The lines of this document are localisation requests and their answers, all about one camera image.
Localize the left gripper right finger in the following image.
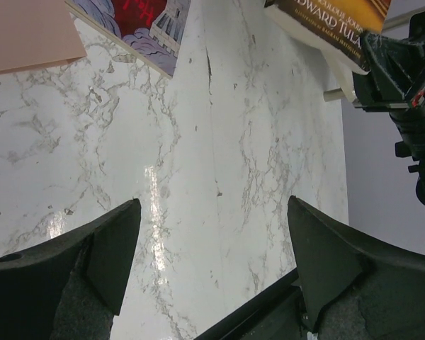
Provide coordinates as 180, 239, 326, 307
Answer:
288, 196, 425, 339

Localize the white two-tier shelf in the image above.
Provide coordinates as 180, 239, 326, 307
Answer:
322, 51, 357, 104

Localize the dark brown Leonard book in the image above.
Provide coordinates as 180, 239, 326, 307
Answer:
264, 0, 391, 74

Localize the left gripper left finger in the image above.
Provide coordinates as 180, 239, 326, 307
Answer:
0, 199, 141, 339

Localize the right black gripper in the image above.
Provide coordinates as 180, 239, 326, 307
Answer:
353, 12, 425, 156

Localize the grey red illustrated book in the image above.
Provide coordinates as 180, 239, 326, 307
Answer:
66, 0, 191, 78

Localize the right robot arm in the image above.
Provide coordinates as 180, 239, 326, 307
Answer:
353, 12, 425, 205

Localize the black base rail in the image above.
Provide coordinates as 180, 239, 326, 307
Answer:
197, 269, 308, 339

